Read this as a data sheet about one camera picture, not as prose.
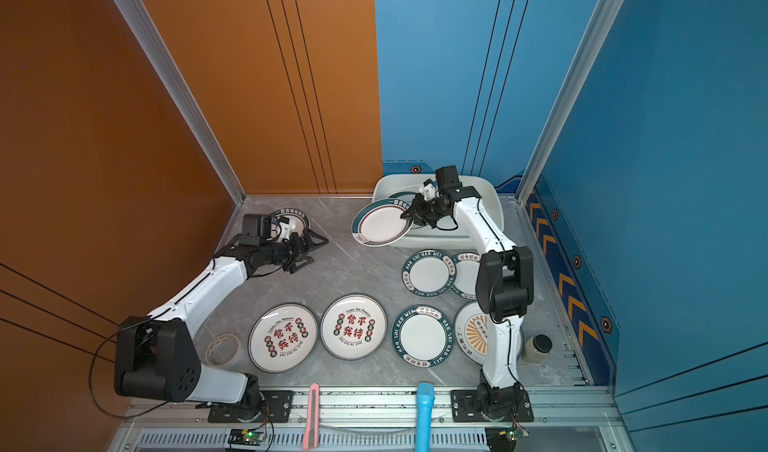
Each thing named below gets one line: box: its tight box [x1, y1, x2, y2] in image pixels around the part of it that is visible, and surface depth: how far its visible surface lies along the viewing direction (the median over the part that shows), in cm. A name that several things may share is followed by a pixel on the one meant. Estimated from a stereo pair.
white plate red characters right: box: [320, 293, 388, 361], surface depth 88 cm
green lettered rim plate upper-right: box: [450, 252, 482, 300], surface depth 101 cm
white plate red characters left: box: [248, 302, 318, 374], surface depth 86 cm
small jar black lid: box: [523, 334, 553, 363], surface depth 75 cm
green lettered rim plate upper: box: [401, 249, 457, 298], surface depth 98 cm
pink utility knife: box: [302, 382, 321, 450], surface depth 72 cm
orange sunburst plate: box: [454, 300, 489, 365], surface depth 86 cm
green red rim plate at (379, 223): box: [351, 198, 414, 247], surface depth 93 cm
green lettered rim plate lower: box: [392, 304, 454, 368], surface depth 86 cm
